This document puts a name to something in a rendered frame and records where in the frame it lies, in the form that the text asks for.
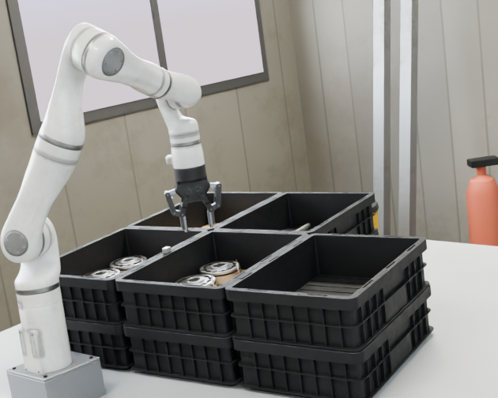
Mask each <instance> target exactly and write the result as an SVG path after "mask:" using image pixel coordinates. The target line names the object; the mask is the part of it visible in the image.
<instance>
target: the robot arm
mask: <svg viewBox="0 0 498 398"><path fill-rule="evenodd" d="M87 75H89V76H90V77H93V78H96V79H99V80H103V81H111V82H116V83H120V84H125V85H128V86H130V87H131V88H133V89H134V90H136V91H138V92H140V93H142V94H144V95H146V96H148V97H150V98H153V99H155V100H156V101H157V105H158V107H159V109H160V112H161V114H162V116H163V118H164V121H165V123H166V125H167V127H168V132H169V137H170V142H171V149H172V154H171V155H168V156H166V158H165V159H166V164H173V170H174V175H175V189H173V190H169V191H167V190H166V191H164V196H165V198H166V201H167V203H168V207H169V209H170V212H171V214H172V215H173V216H178V217H179V219H180V224H181V228H182V229H183V230H184V231H185V232H188V227H187V218H186V217H185V213H186V210H187V206H188V203H192V202H195V201H203V203H204V204H205V206H206V207H207V210H208V211H207V216H208V221H209V227H213V224H215V218H214V210H215V209H217V208H220V206H221V184H220V183H219V182H209V181H208V179H207V175H206V165H205V160H204V154H203V150H202V145H201V141H200V135H199V129H198V123H197V121H196V120H195V119H194V118H188V117H185V116H183V115H182V114H181V113H180V111H179V109H180V108H190V107H194V106H195V105H197V104H198V102H199V101H200V99H201V96H202V91H201V88H200V85H199V84H198V82H197V81H196V80H195V79H194V78H193V77H190V76H187V75H185V74H181V73H175V72H170V71H167V70H166V69H164V68H162V67H160V66H158V65H156V64H154V63H152V62H149V61H146V60H143V59H141V58H139V57H138V56H136V55H135V54H134V53H133V52H131V51H130V50H129V49H128V48H127V47H126V46H125V45H124V44H123V43H121V42H120V41H119V40H118V39H117V38H116V37H115V36H113V35H112V34H110V33H108V32H105V31H104V30H102V29H100V28H98V27H96V26H94V25H92V24H89V23H81V24H78V25H77V26H75V27H74V28H73V29H72V30H71V32H70V34H69V35H68V36H67V38H66V42H65V43H64V47H63V49H62V54H61V58H60V62H59V66H58V72H57V76H56V79H55V85H54V88H53V92H52V94H51V99H50V102H49V104H48V108H47V112H46V114H45V117H44V120H43V124H42V126H41V128H40V131H39V134H38V137H37V139H36V143H35V146H34V148H33V151H32V156H31V159H30V161H29V164H28V168H27V171H26V172H25V177H24V180H23V182H22V185H21V189H20V192H19V194H18V196H17V199H16V201H15V204H14V206H13V208H12V210H11V212H10V214H9V216H8V219H7V221H6V223H5V225H4V227H3V229H2V233H1V238H0V244H1V248H2V252H3V253H4V255H5V256H6V257H7V258H8V259H9V260H10V261H12V262H15V263H21V269H20V271H19V274H18V276H17V278H16V279H15V283H14V285H15V290H16V295H17V304H18V309H19V314H20V319H21V327H22V328H19V329H18V332H19V337H20V342H21V350H22V355H23V360H24V365H25V371H27V372H30V373H34V374H40V375H42V374H46V373H50V372H54V371H57V370H61V369H64V368H66V367H68V366H69V365H70V364H71V363H72V357H71V351H70V342H69V337H68V332H67V327H66V319H65V314H64V309H63V304H62V294H61V289H60V284H59V275H60V270H61V266H60V258H59V251H58V239H57V235H56V232H55V228H54V226H53V224H52V222H51V221H50V220H49V219H48V218H47V214H48V213H49V210H50V208H51V206H52V204H53V202H54V201H55V198H56V197H57V196H58V195H59V193H60V192H61V190H62V188H63V187H64V186H65V184H66V183H67V182H68V180H69V178H70V176H71V175H72V174H73V172H74V169H75V167H76V166H77V162H78V160H79V157H80V154H81V150H82V149H83V145H84V143H85V121H84V115H83V109H82V92H83V87H84V84H85V79H86V76H87ZM210 187H212V191H213V192H214V203H213V204H210V202H209V200H208V198H207V196H206V194H207V192H208V190H209V188H210ZM175 193H177V194H178V195H179V196H180V197H181V202H180V207H179V210H175V206H174V204H173V201H172V200H173V199H174V195H175Z"/></svg>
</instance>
